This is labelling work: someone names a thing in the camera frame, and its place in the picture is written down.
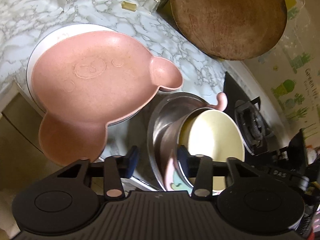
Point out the large white floral plate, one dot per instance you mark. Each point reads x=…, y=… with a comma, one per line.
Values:
x=50, y=36

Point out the round wooden cutting board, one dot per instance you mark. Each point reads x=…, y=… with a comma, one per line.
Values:
x=225, y=17

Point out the small yellow block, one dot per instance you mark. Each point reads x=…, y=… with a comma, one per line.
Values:
x=128, y=6

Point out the pink steel-lined pot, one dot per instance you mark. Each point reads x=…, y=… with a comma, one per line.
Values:
x=170, y=170

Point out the black gas stove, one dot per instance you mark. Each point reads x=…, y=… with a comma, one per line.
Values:
x=250, y=120

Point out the plant wall sticker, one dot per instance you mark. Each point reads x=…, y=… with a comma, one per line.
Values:
x=285, y=87

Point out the pink bear-shaped plate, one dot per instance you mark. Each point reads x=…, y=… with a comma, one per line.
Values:
x=100, y=80

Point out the stainless steel bowl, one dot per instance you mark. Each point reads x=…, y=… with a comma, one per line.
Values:
x=160, y=125

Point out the black wok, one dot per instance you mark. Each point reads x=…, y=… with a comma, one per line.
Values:
x=300, y=145

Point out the cream bowl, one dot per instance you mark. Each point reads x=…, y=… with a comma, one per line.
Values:
x=212, y=135

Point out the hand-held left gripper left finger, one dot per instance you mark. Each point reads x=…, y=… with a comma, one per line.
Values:
x=131, y=162

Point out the yellow cutting board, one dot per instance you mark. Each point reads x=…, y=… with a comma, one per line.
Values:
x=288, y=0

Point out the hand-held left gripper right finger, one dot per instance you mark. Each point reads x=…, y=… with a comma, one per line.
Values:
x=183, y=160

